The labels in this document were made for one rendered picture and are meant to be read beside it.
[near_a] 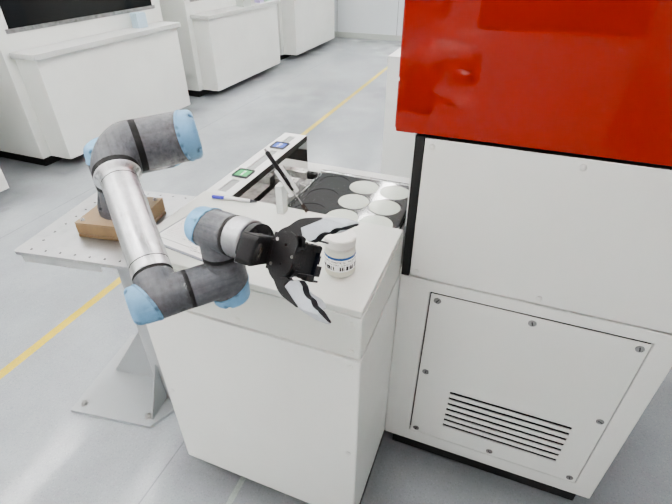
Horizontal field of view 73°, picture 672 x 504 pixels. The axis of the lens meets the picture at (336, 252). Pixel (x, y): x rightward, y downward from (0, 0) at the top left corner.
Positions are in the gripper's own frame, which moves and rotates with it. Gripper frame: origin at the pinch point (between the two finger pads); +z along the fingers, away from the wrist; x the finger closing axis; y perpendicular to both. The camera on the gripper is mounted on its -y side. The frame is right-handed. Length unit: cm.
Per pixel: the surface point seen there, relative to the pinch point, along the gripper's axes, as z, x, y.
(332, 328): -16.4, 14.8, 28.7
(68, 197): -322, 23, 116
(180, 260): -54, 11, 15
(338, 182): -57, -23, 74
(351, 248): -17.7, -3.1, 29.5
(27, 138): -395, -12, 108
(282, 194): -48, -12, 38
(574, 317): 24, -1, 75
